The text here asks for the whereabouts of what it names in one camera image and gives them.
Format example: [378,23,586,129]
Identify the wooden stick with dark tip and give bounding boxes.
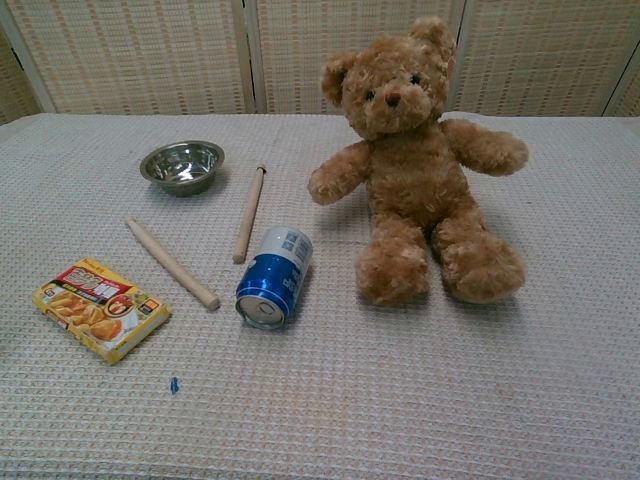
[231,166,266,265]

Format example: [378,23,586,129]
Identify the yellow curry box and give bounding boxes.
[32,256,173,366]

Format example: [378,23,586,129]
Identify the woven folding screen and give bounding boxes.
[0,0,640,126]

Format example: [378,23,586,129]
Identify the brown plush teddy bear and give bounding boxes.
[306,15,530,306]

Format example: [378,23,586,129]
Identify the blue and white drink can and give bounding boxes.
[235,225,314,331]

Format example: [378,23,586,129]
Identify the stainless steel bowl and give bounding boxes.
[139,139,226,198]

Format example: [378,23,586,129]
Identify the beige woven table cloth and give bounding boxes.
[0,111,640,480]

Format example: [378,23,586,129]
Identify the plain wooden stick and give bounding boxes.
[124,216,221,311]

